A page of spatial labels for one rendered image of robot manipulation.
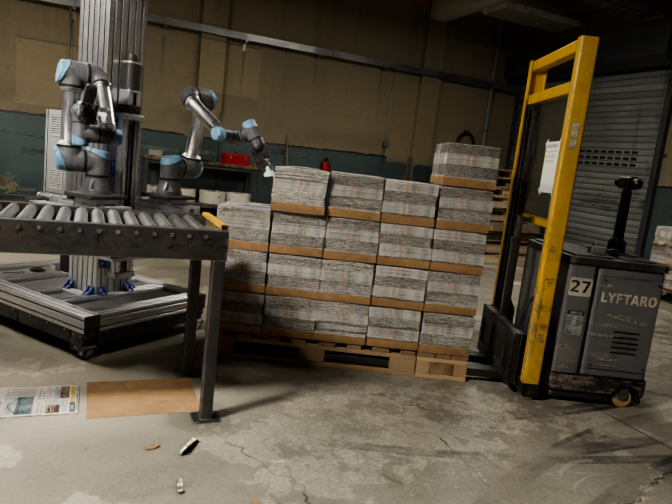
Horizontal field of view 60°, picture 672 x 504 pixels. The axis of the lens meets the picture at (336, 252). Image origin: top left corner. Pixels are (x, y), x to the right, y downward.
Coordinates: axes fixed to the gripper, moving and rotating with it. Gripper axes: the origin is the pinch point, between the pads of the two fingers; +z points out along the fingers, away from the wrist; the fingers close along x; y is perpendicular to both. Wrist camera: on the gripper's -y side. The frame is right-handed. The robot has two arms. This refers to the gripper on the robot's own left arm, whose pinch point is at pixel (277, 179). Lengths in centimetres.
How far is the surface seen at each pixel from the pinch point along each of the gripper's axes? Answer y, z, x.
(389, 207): -51, 37, 18
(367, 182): -45, 21, 18
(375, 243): -36, 52, 17
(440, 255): -66, 72, 18
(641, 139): -473, 153, -566
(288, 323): 24, 74, 18
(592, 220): -387, 256, -627
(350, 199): -33.2, 25.4, 17.7
